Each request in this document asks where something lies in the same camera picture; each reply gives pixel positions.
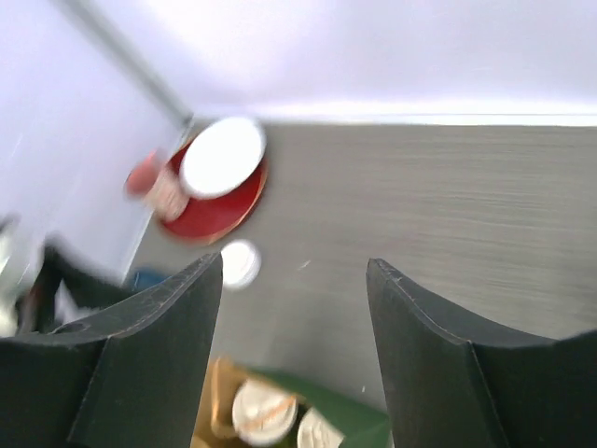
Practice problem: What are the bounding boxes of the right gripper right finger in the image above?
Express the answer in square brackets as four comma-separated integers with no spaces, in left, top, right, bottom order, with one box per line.
[366,259,596,447]

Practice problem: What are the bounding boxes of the spare white lid stack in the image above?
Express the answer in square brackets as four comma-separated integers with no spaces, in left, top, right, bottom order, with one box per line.
[220,240,261,290]

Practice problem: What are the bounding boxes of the white paper plate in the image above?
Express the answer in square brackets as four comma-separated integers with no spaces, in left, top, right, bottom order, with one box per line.
[179,117,267,199]

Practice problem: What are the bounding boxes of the blue leaf-shaped dish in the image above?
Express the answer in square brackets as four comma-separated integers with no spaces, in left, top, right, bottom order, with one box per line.
[126,267,170,292]

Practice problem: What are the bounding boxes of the green paper cup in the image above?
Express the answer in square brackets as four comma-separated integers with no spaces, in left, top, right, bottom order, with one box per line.
[231,380,299,447]
[297,408,344,448]

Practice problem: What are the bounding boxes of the red round plate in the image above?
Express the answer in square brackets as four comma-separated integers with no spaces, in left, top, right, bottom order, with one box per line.
[154,156,270,245]

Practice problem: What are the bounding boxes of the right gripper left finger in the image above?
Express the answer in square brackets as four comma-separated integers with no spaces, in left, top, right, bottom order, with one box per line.
[1,254,222,447]

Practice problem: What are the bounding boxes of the pink floral mug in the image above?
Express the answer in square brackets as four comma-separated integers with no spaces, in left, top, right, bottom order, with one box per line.
[124,151,189,221]

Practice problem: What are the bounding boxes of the green paper bag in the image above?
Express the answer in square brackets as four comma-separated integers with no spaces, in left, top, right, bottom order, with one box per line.
[190,357,391,448]

